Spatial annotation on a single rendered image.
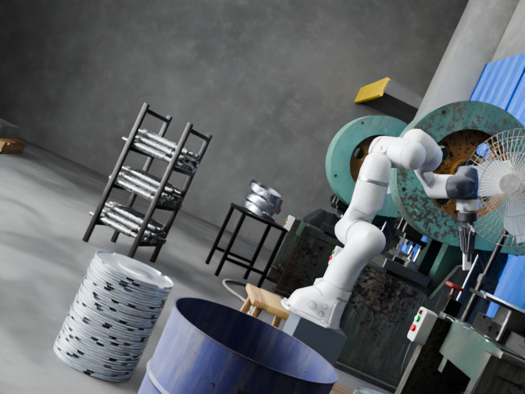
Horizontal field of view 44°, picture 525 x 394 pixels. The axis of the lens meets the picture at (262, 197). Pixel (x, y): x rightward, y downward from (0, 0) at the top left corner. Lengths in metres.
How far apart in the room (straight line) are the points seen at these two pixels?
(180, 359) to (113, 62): 7.70
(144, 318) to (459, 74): 6.03
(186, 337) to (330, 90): 7.76
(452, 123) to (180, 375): 2.69
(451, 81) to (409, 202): 4.13
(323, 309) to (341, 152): 3.18
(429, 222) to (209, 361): 2.54
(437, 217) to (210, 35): 5.74
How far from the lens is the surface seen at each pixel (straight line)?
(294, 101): 8.94
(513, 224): 3.37
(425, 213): 3.77
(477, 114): 3.86
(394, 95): 7.93
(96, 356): 2.29
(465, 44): 7.85
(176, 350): 1.45
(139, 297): 2.21
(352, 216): 2.34
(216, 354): 1.38
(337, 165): 5.37
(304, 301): 2.30
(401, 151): 2.32
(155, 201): 4.08
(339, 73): 9.08
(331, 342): 2.31
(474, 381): 2.28
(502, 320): 2.51
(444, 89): 7.71
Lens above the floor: 0.82
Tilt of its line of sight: 1 degrees down
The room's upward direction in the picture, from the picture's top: 25 degrees clockwise
